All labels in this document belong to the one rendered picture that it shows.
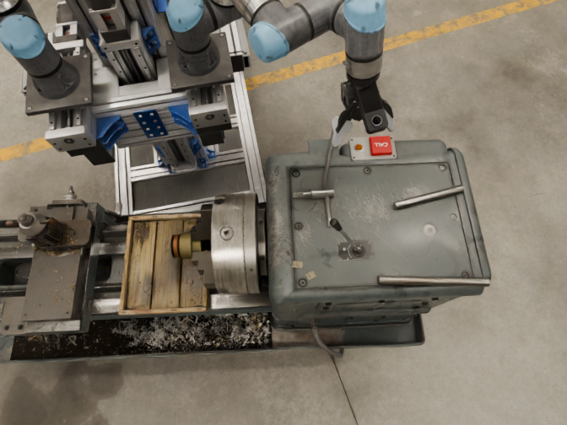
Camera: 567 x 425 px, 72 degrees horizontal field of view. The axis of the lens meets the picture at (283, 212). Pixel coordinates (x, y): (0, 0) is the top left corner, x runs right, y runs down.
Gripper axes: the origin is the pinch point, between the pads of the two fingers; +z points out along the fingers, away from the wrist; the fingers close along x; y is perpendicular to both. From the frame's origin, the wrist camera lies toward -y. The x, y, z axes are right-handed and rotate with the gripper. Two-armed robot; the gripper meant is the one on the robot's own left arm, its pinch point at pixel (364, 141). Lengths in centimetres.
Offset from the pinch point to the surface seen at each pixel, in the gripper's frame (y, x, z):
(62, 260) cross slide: 14, 101, 34
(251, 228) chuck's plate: -5.3, 33.9, 16.8
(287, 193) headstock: 1.2, 21.6, 14.6
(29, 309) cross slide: 0, 112, 37
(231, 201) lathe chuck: 5.6, 37.8, 17.0
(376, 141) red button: 10.5, -8.0, 13.7
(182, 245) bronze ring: 1, 56, 26
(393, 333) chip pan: -24, -8, 96
